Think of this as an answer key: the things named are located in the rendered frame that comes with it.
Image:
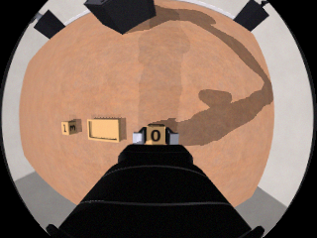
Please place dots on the tan wooden tray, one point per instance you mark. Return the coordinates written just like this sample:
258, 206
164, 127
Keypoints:
108, 130

